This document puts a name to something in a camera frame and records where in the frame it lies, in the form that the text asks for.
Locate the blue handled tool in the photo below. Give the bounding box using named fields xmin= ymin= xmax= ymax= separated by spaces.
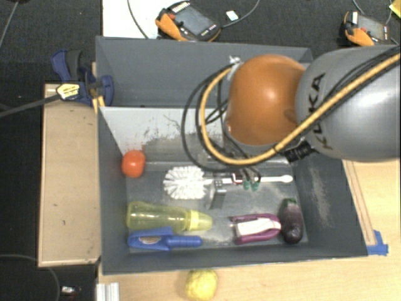
xmin=127 ymin=226 xmax=203 ymax=252

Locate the white dish brush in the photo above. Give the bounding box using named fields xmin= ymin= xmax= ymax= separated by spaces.
xmin=162 ymin=165 xmax=294 ymax=201

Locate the yellow toy lemon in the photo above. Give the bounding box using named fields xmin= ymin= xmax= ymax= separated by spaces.
xmin=184 ymin=269 xmax=219 ymax=301

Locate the pale wood board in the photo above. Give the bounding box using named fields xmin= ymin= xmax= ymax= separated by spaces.
xmin=37 ymin=83 xmax=103 ymax=268

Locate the yellow clear plastic bottle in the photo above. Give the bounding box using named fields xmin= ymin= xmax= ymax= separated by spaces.
xmin=125 ymin=200 xmax=214 ymax=233

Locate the purple and white stapler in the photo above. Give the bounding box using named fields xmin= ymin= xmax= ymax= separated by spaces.
xmin=228 ymin=213 xmax=282 ymax=246

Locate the grey metal bin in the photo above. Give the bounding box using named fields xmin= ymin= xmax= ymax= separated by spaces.
xmin=95 ymin=35 xmax=370 ymax=276

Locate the orange toy tomato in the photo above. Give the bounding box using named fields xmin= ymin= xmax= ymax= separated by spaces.
xmin=121 ymin=150 xmax=147 ymax=179

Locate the black cylinder on white bracket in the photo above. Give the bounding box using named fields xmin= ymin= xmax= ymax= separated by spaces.
xmin=285 ymin=143 xmax=314 ymax=164

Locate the purple toy eggplant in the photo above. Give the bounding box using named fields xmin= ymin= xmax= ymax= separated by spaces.
xmin=279 ymin=198 xmax=305 ymax=245

